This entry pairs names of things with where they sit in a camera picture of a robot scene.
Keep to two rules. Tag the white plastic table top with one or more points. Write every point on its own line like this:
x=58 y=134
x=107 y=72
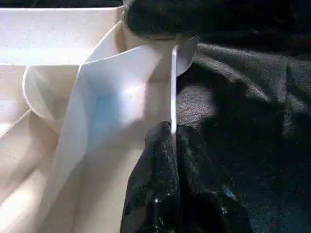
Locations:
x=97 y=97

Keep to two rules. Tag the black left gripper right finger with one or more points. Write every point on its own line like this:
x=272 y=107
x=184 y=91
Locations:
x=209 y=189

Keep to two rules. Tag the black work mat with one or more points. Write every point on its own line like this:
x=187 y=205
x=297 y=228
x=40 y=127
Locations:
x=252 y=121

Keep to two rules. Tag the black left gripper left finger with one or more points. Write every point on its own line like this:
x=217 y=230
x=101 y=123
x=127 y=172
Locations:
x=153 y=184

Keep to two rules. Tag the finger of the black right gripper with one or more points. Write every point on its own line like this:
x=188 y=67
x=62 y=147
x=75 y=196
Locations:
x=165 y=19

